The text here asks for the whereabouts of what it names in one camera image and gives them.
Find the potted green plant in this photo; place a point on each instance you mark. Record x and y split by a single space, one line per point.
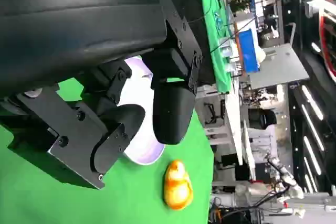
240 2

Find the long white table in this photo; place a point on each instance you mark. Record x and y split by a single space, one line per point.
236 129

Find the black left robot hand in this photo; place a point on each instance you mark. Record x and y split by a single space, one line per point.
78 24

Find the lilac plate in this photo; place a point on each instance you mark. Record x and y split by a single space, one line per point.
144 145

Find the black office chair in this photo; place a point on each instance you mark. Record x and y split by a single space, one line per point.
262 119

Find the orange toy bread roll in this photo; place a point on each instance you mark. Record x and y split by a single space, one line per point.
178 187

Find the red curved pipe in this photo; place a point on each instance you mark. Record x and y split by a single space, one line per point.
324 32

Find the blue box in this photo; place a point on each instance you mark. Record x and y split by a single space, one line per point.
248 51

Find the grey board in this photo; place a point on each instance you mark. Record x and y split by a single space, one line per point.
281 66

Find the green cloth on background table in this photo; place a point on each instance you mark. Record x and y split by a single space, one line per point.
212 32

